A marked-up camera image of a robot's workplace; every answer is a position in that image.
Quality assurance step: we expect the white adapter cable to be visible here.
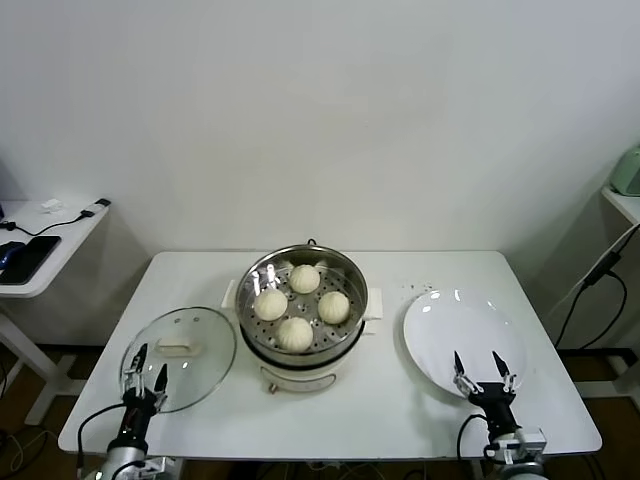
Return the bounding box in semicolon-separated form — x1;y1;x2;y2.
547;224;636;321

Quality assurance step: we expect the black power adapter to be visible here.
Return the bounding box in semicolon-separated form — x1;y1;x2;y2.
582;247;624;287

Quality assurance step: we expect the white steamed baozi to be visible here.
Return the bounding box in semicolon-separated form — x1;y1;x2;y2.
254;289;289;323
289;263;321;295
317;291;350;325
276;316;315;354

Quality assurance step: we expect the white shelf table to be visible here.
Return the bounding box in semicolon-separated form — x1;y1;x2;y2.
556;185;640;399

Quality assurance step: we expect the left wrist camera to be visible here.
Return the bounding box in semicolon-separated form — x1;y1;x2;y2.
137;455;174;476

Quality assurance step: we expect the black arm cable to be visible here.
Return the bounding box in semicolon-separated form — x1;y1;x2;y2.
74;403;126;469
457;413;494;460

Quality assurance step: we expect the white round plate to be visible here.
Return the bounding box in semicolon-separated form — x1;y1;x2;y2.
402;288;528;401

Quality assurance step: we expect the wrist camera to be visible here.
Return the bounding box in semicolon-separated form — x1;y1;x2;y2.
502;427;547;464
137;455;174;476

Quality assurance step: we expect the glass pot lid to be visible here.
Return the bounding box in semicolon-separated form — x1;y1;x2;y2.
118;305;237;414

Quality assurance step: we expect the white side table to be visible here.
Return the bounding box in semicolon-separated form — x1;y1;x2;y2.
0;199;111;426

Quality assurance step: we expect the black phone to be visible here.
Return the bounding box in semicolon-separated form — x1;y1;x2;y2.
0;235;62;286

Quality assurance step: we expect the blue computer mouse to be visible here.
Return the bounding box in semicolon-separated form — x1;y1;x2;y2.
0;240;25;269

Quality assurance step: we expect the mint green appliance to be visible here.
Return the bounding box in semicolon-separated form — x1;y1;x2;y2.
610;143;640;196

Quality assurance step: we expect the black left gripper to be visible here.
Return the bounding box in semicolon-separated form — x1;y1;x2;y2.
119;342;169;436

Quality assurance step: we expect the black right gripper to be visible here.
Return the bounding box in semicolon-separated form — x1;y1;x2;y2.
452;350;519;436

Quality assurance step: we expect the black cable with plug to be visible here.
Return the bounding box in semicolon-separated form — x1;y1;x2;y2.
0;198;110;236

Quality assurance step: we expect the black adapter cable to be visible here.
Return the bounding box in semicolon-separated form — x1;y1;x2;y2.
553;269;629;349

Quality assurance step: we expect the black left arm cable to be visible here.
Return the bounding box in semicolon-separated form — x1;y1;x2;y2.
74;403;126;469

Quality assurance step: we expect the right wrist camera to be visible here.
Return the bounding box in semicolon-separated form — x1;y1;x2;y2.
502;427;547;464

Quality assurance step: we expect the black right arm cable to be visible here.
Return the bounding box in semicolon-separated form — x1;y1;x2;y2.
457;413;494;460

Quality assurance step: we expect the steel steamer basket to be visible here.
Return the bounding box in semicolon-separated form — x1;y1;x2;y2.
221;243;385;361

